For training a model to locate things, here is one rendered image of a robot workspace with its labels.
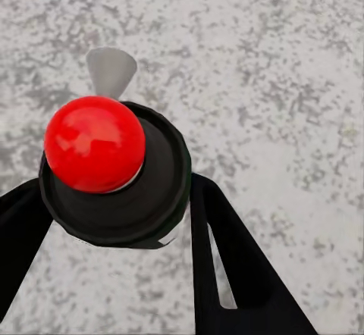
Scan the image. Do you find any insectifuge atomizer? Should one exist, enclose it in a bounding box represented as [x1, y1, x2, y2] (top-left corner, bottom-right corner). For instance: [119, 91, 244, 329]
[39, 46, 192, 249]

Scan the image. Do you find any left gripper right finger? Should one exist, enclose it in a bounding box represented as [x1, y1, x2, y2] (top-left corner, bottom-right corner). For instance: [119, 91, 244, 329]
[189, 172, 318, 335]

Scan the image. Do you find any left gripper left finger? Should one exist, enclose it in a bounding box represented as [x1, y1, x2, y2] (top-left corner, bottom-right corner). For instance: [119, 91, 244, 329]
[0, 178, 54, 323]

